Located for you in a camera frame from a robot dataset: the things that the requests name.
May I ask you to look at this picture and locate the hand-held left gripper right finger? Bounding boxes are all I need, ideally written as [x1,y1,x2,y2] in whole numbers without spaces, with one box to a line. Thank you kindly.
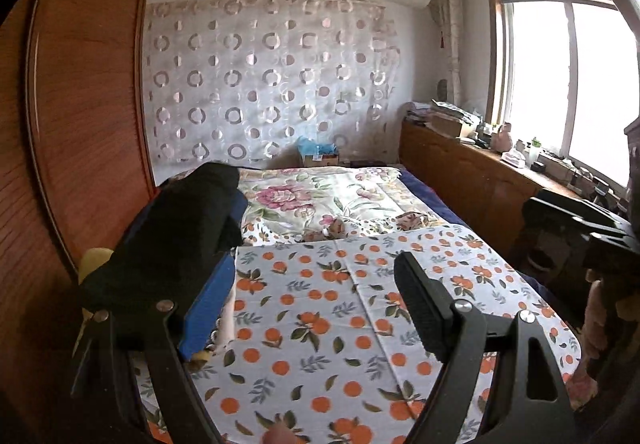
[394,251,576,444]

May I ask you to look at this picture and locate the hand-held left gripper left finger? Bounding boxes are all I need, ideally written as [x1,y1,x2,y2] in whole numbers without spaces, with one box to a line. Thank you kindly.
[70,253,236,444]

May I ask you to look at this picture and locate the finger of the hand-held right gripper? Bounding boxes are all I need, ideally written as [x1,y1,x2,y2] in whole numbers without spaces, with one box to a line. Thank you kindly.
[522,189,633,237]

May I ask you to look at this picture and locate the black t-shirt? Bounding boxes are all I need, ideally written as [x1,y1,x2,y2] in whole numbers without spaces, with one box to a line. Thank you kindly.
[80,163,246,340]

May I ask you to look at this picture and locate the beige folded garment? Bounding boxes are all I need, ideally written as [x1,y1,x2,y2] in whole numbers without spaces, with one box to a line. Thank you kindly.
[210,289,239,356]

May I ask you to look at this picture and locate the grey box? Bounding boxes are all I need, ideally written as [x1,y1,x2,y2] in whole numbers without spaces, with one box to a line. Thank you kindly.
[547,154,576,183]

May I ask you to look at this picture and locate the grey plastic basket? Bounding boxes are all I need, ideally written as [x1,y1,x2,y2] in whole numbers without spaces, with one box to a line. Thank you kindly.
[624,121,640,187]

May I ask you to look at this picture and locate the orange-print bed sheet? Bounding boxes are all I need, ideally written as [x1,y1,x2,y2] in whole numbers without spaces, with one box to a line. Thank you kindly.
[135,224,583,444]

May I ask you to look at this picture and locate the navy folded garment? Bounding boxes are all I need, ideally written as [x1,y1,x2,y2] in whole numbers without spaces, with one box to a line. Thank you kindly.
[122,204,161,255]

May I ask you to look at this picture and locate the long wooden cabinet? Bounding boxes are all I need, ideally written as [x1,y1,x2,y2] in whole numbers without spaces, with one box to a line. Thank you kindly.
[399,117,640,275]

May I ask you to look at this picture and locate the yellow cloth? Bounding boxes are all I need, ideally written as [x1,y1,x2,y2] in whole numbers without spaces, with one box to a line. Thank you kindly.
[75,248,116,320]

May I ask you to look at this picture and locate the small cardboard box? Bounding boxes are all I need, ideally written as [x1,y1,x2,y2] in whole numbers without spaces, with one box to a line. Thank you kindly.
[432,117,478,138]

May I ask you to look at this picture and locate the window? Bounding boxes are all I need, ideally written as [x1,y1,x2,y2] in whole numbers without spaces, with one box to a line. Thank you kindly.
[485,0,640,190]

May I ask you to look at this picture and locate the floral quilt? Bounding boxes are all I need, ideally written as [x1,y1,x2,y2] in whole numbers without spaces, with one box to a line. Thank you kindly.
[165,167,451,247]

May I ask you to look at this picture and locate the patterned magazines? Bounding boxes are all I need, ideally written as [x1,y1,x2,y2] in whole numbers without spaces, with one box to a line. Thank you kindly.
[431,99,481,122]

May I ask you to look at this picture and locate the stack of papers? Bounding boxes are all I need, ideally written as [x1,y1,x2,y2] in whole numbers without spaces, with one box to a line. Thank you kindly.
[406,102,434,125]

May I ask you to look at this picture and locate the blue plastic bag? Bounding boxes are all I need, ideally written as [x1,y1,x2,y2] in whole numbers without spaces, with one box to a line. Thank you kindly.
[299,137,334,158]

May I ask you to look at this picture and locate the tied floral window curtain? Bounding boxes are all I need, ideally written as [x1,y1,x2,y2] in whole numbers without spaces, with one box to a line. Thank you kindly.
[432,0,463,105]

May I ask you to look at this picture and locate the circle-patterned sheer curtain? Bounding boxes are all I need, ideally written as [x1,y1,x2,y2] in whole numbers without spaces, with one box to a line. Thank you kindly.
[144,0,403,170]

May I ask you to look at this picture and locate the wooden wardrobe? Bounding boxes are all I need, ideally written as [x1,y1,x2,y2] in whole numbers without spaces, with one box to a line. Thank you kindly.
[0,0,158,425]

